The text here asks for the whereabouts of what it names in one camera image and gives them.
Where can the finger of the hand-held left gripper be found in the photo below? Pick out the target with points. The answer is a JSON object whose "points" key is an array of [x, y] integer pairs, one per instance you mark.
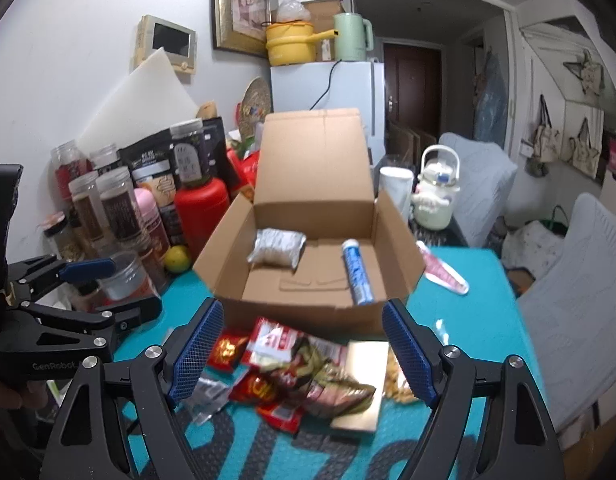
{"points": [[88, 270], [133, 310]]}

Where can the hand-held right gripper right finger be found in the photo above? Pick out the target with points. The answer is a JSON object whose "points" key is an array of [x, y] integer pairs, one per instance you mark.
{"points": [[408, 355]]}

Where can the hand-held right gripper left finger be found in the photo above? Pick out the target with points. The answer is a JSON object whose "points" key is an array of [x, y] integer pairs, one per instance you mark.
{"points": [[198, 350]]}

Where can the small red gold snack packet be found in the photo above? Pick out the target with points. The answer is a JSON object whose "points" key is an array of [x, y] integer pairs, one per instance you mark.
{"points": [[228, 351]]}

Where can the waffle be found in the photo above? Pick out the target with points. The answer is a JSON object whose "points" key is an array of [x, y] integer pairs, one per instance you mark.
{"points": [[395, 385]]}

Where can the gold box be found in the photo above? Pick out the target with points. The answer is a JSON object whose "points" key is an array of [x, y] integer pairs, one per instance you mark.
{"points": [[368, 360]]}

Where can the clear silver snack packet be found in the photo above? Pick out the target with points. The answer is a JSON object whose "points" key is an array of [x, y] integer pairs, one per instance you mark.
{"points": [[208, 396]]}

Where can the red packet with yellow print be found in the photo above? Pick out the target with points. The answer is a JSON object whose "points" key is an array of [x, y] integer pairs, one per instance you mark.
{"points": [[250, 390]]}

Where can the long red white snack packet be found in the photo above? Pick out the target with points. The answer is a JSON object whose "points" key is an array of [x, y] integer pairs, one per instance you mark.
{"points": [[270, 335]]}

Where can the green brown snack packet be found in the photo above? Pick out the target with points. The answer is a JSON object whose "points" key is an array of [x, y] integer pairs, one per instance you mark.
{"points": [[318, 377]]}

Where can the brown cardboard box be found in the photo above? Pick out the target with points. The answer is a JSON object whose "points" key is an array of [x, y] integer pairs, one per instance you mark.
{"points": [[308, 160]]}

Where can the person's left hand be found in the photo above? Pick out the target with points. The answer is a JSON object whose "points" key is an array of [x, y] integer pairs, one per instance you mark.
{"points": [[5, 392]]}

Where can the cluster of clear spice jars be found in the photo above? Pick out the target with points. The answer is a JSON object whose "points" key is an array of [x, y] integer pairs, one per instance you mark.
{"points": [[113, 210]]}

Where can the yellow lemon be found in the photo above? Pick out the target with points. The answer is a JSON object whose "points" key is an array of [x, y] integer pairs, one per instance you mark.
{"points": [[178, 260]]}

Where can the pink bottle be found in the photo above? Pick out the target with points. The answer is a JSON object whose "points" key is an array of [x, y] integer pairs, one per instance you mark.
{"points": [[148, 210]]}

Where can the red pink flat packet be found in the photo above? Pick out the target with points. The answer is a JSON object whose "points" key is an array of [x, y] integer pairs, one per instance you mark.
{"points": [[443, 272]]}

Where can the blue white tube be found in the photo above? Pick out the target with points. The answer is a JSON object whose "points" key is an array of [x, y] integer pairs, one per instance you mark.
{"points": [[357, 272]]}

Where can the red bottle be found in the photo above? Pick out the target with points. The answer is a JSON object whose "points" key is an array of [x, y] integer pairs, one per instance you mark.
{"points": [[203, 220]]}

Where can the black pouch with white label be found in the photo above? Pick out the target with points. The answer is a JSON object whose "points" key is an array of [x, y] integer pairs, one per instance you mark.
{"points": [[143, 160]]}

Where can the cream cartoon water jug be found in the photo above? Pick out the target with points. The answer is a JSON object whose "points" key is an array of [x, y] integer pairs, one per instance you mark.
{"points": [[433, 205]]}

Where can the clear jar with dark label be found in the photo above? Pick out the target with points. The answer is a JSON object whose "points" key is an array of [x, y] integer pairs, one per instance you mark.
{"points": [[188, 155]]}

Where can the white cup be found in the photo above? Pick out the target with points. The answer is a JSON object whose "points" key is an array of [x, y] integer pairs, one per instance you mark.
{"points": [[395, 190]]}

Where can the white foam board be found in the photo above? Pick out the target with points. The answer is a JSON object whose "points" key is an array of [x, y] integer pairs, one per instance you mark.
{"points": [[143, 105]]}

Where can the plain black pouch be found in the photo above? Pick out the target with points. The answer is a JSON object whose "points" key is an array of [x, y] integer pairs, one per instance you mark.
{"points": [[217, 150]]}

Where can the red gift bag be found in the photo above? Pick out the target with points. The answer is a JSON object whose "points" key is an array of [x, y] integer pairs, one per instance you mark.
{"points": [[243, 170]]}

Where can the chair with white leaf cover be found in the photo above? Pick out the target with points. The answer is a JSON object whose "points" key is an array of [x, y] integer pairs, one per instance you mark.
{"points": [[483, 185], [578, 285]]}

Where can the leaning cardboard sheets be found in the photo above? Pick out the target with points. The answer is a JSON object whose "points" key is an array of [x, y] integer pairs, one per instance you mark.
{"points": [[408, 142]]}

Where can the small dark hanging bag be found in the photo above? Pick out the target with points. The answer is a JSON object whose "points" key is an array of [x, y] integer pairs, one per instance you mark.
{"points": [[538, 167]]}

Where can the woven round plate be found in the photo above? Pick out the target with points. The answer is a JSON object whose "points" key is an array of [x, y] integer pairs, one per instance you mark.
{"points": [[255, 100]]}

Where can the beige intercom panel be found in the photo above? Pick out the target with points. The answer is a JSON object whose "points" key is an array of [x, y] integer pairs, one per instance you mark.
{"points": [[170, 40]]}

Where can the beige printed tote bag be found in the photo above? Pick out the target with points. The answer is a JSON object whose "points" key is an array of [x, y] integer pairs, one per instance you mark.
{"points": [[545, 140], [588, 152]]}

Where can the dark brown door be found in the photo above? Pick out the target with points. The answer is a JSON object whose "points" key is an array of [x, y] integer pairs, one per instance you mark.
{"points": [[413, 85]]}

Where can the white fridge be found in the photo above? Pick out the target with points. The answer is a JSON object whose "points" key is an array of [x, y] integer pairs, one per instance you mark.
{"points": [[348, 90]]}

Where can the hanging blue plastic cover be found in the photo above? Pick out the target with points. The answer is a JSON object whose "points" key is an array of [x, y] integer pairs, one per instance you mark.
{"points": [[490, 95]]}

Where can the yellow pot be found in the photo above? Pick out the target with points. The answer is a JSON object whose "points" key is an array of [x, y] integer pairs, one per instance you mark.
{"points": [[288, 45]]}

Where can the gold framed picture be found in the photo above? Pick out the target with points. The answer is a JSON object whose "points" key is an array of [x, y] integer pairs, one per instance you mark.
{"points": [[240, 0]]}

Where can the green electric kettle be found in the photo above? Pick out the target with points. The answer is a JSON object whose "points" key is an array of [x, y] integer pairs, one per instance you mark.
{"points": [[350, 37]]}

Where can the clear plastic bag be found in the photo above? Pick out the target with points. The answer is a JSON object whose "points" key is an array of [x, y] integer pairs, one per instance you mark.
{"points": [[293, 10]]}

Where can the brown carton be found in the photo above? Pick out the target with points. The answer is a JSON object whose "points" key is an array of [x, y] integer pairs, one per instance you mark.
{"points": [[325, 17]]}

